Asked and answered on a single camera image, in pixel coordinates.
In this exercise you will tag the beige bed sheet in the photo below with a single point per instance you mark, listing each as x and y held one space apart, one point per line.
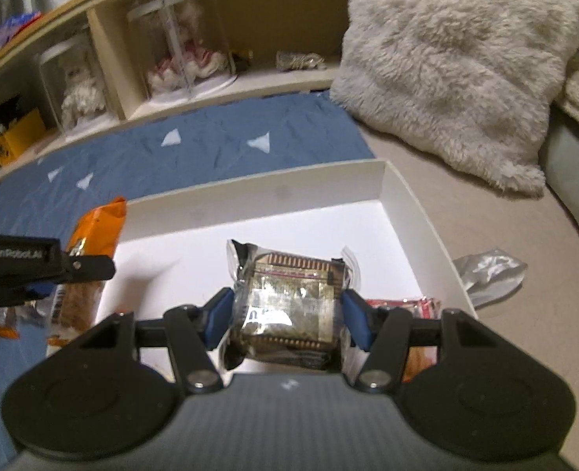
466 216

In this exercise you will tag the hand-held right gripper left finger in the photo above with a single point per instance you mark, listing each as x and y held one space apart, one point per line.
216 321

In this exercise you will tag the purple plastic bag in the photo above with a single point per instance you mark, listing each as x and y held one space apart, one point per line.
17 24

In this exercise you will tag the silver wrapper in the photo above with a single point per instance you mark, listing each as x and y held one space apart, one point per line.
490 270

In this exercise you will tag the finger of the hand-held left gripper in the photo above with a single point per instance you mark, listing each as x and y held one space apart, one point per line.
88 268

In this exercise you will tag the white shallow cardboard box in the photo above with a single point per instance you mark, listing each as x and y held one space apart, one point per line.
181 235

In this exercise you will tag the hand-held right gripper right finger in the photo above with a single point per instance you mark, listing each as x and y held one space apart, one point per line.
355 319

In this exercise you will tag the pink dress doll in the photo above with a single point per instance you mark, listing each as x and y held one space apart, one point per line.
191 61

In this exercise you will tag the clear display case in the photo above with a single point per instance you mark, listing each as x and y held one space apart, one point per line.
142 34
54 78

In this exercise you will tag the yellow box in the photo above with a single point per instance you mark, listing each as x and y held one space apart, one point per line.
20 140

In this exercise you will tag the wooden shelf unit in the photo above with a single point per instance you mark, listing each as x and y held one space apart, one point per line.
289 84

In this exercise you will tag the red label pastry packet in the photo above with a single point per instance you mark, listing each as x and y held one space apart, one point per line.
409 310

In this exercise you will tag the blue triangle print quilt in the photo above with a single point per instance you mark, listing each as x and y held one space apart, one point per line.
221 122

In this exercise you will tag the fluffy white pillow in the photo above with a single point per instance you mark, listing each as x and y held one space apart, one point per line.
441 59

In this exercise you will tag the dark square cake packet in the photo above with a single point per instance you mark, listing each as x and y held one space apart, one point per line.
289 304

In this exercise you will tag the grey cushion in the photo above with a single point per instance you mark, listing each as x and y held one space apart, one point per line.
569 167

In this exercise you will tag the white dress doll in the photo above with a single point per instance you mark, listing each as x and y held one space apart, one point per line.
81 91

